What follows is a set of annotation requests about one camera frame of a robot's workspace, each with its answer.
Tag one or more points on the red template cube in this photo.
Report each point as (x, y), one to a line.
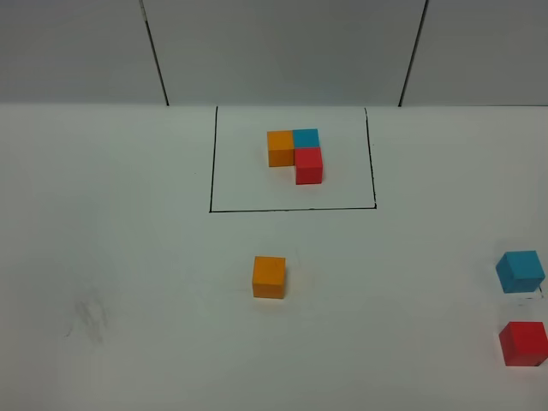
(309, 167)

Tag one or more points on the orange template cube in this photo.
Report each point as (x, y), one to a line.
(281, 148)

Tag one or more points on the blue template cube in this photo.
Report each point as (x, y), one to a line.
(306, 138)

